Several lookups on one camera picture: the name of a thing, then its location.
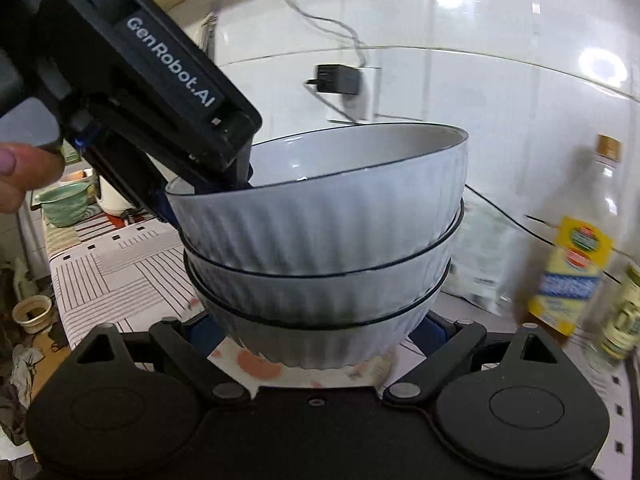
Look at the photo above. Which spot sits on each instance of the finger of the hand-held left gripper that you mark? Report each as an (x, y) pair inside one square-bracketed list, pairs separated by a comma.
[(230, 182), (130, 180)]

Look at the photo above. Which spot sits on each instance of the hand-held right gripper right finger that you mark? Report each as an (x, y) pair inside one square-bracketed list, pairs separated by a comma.
[(431, 331)]

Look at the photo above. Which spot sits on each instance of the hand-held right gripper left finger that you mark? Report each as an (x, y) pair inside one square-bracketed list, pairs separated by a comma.
[(205, 332)]

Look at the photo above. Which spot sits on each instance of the carrot print plate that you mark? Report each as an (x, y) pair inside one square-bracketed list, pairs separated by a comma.
[(255, 367)]

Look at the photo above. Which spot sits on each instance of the white ribbed bowl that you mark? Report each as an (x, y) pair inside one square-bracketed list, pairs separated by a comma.
[(310, 225), (320, 295), (310, 345)]

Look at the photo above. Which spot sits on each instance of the person's left hand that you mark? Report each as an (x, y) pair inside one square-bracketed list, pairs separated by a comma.
[(25, 175)]

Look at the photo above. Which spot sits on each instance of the white kitchen appliance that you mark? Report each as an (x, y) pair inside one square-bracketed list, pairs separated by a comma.
[(115, 197)]

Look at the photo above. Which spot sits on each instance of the green bowl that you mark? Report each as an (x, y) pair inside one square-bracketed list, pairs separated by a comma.
[(65, 207)]

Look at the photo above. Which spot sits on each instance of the clear plastic bag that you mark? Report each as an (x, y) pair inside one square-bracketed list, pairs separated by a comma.
[(485, 260)]

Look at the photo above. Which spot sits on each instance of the black power adapter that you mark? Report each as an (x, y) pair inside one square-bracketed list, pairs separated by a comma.
[(337, 80)]

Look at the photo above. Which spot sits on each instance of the yellow label glass bottle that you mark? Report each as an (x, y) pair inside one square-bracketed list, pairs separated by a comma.
[(575, 270)]

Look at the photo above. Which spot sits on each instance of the beige round container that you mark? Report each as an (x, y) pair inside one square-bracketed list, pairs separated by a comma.
[(32, 327)]

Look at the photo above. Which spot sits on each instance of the crumpled grey cloth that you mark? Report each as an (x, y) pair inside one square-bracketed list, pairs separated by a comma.
[(20, 365)]

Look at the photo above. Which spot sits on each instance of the clear white label bottle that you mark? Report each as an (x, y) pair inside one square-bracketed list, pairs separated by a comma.
[(622, 320)]

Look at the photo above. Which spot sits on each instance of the white wall socket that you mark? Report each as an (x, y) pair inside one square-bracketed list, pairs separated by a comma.
[(370, 105)]

